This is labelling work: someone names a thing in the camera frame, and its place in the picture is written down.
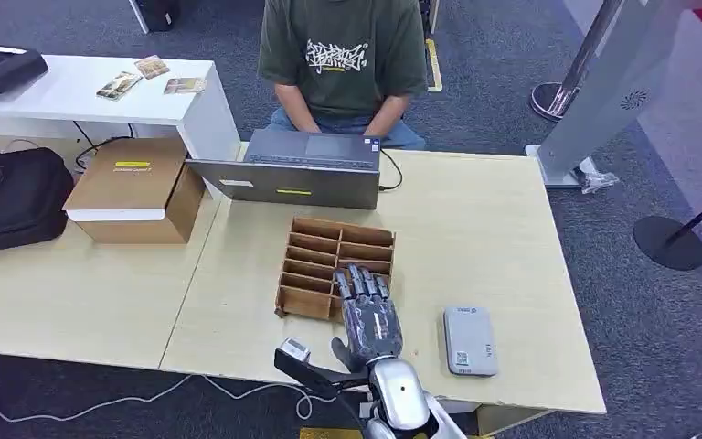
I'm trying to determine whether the large black bag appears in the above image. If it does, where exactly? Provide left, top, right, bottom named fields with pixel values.
left=0, top=146, right=76, bottom=258

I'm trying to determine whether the white kiosk stand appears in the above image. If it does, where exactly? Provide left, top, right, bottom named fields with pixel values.
left=525, top=0, right=691, bottom=190

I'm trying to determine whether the white side table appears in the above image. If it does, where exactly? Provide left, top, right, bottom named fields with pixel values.
left=0, top=54, right=242, bottom=163

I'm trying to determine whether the chrome stanchion post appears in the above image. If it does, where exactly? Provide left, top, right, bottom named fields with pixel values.
left=529, top=0, right=626, bottom=123

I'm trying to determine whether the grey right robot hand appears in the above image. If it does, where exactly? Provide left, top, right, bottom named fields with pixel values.
left=331, top=264, right=405, bottom=374

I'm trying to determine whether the black case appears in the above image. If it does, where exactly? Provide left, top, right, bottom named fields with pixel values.
left=129, top=0, right=181, bottom=35

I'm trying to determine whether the grey laptop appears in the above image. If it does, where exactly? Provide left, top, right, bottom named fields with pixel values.
left=186, top=128, right=383, bottom=211

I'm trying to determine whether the brown cardboard box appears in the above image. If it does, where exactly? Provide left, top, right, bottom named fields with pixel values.
left=61, top=136, right=207, bottom=246

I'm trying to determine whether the grey card reader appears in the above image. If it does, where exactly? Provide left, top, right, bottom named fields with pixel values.
left=443, top=305, right=500, bottom=378

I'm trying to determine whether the white floor cable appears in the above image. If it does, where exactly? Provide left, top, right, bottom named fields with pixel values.
left=0, top=373, right=337, bottom=424

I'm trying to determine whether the wooden card box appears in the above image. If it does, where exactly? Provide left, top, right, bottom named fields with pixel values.
left=274, top=217, right=397, bottom=323

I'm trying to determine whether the black laptop cable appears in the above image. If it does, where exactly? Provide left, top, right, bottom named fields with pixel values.
left=378, top=148, right=405, bottom=194

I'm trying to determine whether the person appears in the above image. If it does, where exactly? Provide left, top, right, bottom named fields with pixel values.
left=257, top=0, right=430, bottom=152

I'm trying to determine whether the clear plastic bag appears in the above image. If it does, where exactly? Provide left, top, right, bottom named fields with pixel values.
left=573, top=156, right=621, bottom=196

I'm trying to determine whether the small black bag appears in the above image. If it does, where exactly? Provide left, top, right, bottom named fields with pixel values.
left=0, top=42, right=50, bottom=96

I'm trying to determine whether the printed card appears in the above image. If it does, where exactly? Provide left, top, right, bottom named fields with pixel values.
left=95, top=71, right=144, bottom=102
left=133, top=55, right=172, bottom=80
left=163, top=77, right=207, bottom=96

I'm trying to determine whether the black stanchion post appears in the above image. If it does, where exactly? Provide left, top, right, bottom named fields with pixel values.
left=632, top=181, right=702, bottom=273

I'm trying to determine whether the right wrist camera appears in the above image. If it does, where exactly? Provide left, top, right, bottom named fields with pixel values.
left=273, top=337, right=371, bottom=402

